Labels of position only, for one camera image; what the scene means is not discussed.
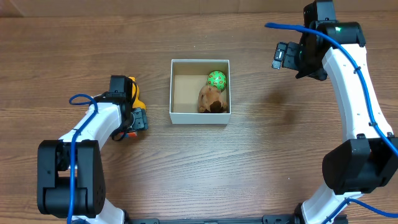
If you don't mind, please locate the white cardboard box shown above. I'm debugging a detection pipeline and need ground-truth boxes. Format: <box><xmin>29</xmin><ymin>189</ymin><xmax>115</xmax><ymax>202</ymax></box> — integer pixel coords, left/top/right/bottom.
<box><xmin>169</xmin><ymin>59</ymin><xmax>231</xmax><ymax>124</ymax></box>

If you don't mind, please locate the yellow rubber whale toy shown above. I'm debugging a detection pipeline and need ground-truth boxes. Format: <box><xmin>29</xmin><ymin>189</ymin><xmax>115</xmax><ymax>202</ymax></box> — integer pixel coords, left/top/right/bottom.
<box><xmin>129</xmin><ymin>77</ymin><xmax>146</xmax><ymax>110</ymax></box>

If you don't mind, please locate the green number ball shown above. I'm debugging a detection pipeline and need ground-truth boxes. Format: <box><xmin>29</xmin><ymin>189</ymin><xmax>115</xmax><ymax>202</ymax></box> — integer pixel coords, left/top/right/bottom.
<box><xmin>207</xmin><ymin>70</ymin><xmax>227</xmax><ymax>91</ymax></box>

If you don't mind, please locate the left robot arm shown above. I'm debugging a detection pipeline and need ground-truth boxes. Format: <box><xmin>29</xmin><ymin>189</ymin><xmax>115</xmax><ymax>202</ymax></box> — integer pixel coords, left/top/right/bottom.
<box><xmin>37</xmin><ymin>75</ymin><xmax>148</xmax><ymax>224</ymax></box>

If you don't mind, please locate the right blue cable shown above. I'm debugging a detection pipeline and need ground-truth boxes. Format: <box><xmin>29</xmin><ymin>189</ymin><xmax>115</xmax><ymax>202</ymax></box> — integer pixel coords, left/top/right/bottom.
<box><xmin>264</xmin><ymin>22</ymin><xmax>398</xmax><ymax>224</ymax></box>

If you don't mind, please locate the colourful puzzle cube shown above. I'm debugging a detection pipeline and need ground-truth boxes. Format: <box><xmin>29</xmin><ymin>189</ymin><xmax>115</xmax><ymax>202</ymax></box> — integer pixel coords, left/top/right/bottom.
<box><xmin>125</xmin><ymin>131</ymin><xmax>137</xmax><ymax>138</ymax></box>

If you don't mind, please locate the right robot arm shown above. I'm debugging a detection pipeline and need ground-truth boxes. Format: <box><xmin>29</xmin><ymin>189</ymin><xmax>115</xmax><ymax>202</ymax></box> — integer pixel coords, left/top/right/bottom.
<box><xmin>263</xmin><ymin>0</ymin><xmax>397</xmax><ymax>224</ymax></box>

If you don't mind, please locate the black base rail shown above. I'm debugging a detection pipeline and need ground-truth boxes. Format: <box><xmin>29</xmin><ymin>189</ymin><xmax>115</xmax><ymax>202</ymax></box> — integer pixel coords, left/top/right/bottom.
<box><xmin>126</xmin><ymin>215</ymin><xmax>300</xmax><ymax>224</ymax></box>

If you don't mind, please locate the brown plush capybara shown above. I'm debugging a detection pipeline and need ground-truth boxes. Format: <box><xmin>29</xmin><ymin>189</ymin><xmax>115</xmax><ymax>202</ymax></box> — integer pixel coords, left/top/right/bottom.
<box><xmin>198</xmin><ymin>85</ymin><xmax>228</xmax><ymax>113</ymax></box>

